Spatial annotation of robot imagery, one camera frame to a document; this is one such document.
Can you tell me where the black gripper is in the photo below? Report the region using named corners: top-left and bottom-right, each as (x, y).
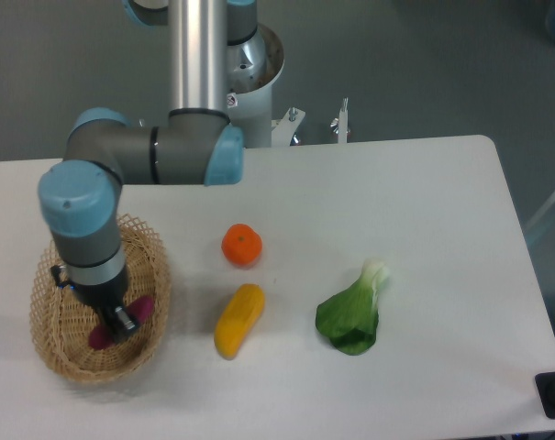
top-left (50, 264), bottom-right (142, 344)

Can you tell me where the orange tangerine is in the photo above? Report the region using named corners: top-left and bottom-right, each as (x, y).
top-left (221, 224), bottom-right (263, 268)

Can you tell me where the white clamp bracket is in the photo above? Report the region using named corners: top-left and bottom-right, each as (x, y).
top-left (330, 97), bottom-right (350, 144)

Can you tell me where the woven wicker basket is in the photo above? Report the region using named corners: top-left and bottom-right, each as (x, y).
top-left (29, 214), bottom-right (172, 384)

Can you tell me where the purple sweet potato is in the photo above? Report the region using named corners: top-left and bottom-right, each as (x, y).
top-left (88, 296), bottom-right (154, 350)

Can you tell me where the green bok choy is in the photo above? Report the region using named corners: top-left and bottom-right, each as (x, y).
top-left (315, 258), bottom-right (389, 356)

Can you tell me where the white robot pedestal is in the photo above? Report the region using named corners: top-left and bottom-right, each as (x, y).
top-left (137, 22), bottom-right (308, 150)

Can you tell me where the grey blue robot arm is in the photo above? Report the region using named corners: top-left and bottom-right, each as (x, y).
top-left (38, 1), bottom-right (260, 350)

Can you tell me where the yellow mango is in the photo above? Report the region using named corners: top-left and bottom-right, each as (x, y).
top-left (214, 284), bottom-right (265, 359)

